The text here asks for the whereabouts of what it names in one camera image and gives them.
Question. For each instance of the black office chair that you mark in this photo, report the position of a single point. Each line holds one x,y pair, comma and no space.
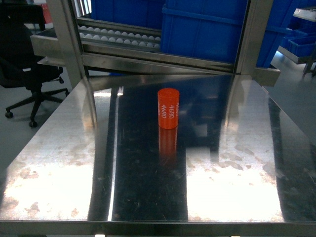
19,65

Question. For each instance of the orange cylindrical capacitor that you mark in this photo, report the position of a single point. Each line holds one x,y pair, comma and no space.
168,108

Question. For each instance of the blue bins far right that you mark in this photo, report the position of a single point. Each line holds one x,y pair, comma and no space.
301,40

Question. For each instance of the stainless steel flow rack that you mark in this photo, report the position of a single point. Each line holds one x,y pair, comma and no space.
81,44

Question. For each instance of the blue plastic bin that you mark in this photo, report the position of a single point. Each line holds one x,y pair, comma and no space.
211,29
143,13

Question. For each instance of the blue plastic bin front right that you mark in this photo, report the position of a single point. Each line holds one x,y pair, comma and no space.
211,29

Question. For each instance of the blue plastic bin front left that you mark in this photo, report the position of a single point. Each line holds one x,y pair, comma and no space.
143,13

